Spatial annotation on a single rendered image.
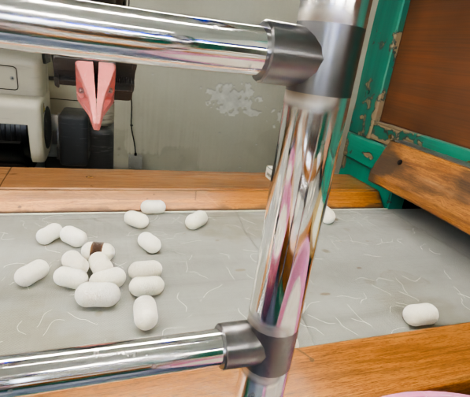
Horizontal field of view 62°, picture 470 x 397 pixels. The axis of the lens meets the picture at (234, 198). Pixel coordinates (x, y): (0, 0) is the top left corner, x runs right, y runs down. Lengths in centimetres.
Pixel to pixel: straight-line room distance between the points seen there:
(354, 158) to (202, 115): 180
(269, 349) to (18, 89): 94
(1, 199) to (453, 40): 65
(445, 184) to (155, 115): 207
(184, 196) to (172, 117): 193
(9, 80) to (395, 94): 81
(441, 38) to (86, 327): 61
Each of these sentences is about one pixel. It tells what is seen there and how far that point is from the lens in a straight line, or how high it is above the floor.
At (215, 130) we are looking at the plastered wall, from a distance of 254.
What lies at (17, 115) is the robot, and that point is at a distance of 101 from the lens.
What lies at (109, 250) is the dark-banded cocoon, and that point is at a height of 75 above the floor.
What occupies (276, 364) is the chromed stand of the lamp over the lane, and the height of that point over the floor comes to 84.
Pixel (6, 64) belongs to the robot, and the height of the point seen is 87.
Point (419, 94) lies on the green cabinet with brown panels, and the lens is 71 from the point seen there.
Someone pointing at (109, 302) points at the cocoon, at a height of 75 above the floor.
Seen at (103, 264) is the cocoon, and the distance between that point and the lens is 39.
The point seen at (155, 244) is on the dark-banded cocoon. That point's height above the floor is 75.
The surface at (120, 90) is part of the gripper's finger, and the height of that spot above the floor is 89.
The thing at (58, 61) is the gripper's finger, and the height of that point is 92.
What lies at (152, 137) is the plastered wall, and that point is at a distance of 249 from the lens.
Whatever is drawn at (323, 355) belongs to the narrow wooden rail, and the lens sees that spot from 31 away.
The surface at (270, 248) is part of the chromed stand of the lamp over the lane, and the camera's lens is 15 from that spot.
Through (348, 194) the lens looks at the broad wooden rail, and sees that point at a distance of 68.
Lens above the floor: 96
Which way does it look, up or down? 21 degrees down
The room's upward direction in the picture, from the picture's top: 8 degrees clockwise
